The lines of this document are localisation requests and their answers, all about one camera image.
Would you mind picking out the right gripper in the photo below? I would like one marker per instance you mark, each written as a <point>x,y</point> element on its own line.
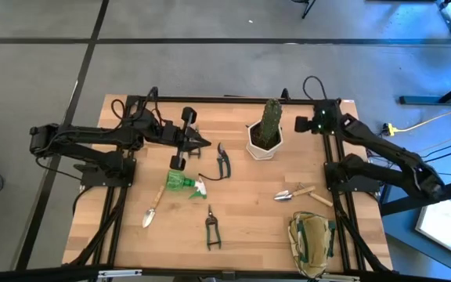
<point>325,121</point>

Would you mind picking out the green cactus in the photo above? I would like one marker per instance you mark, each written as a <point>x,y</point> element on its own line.
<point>270,117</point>

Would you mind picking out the green plastic spray bottle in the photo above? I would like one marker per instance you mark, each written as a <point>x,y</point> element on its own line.
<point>176,181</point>

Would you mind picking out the white flat panel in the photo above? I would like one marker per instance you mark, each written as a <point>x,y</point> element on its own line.
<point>442,227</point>

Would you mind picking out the tan and green gardening bag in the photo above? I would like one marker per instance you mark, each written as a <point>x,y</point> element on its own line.
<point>311,243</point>

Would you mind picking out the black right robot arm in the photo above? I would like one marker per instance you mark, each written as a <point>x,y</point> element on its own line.
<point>386,149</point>

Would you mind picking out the black pruning shears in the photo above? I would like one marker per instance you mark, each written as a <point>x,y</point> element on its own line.
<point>224,164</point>

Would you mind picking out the white faceted plant pot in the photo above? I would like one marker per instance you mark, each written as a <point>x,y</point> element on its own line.
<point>258,152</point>

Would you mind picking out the black chair base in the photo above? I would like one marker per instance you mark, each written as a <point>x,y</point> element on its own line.
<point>307,8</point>

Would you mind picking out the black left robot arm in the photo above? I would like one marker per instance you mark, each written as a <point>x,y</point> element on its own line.
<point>92,135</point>

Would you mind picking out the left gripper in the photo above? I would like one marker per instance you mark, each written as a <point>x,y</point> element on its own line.
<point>170,134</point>

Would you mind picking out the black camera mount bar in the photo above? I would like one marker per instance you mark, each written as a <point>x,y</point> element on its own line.
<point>53,273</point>

